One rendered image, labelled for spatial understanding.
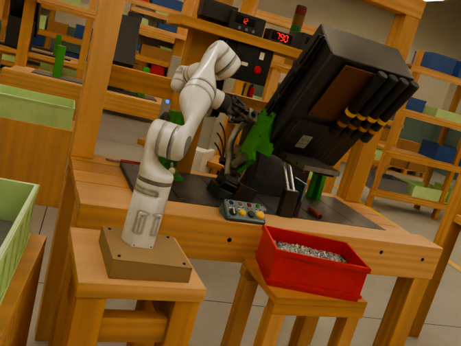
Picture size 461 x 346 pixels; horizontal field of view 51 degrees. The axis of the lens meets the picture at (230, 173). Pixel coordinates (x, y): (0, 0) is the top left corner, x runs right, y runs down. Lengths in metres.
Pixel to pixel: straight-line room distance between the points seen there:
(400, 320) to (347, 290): 0.75
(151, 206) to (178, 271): 0.18
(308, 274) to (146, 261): 0.54
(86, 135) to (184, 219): 0.67
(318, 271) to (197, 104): 0.63
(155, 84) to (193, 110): 0.89
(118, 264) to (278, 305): 0.52
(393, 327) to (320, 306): 0.80
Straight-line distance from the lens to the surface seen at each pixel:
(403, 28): 2.60
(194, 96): 1.33
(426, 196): 7.59
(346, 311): 1.62
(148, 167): 1.23
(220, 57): 1.53
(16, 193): 1.43
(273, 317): 1.50
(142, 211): 1.26
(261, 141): 1.85
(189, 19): 1.97
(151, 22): 11.79
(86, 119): 2.06
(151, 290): 1.22
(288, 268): 1.50
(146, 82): 2.16
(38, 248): 1.45
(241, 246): 1.70
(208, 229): 1.63
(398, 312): 2.30
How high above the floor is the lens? 1.41
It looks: 12 degrees down
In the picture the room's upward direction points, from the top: 15 degrees clockwise
